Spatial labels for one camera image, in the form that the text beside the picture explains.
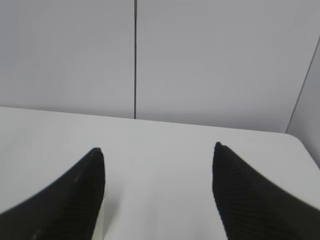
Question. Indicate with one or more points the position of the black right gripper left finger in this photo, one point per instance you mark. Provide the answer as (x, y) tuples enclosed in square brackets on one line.
[(71, 208)]

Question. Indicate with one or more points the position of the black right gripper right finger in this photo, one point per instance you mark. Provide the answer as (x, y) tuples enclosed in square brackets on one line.
[(251, 207)]

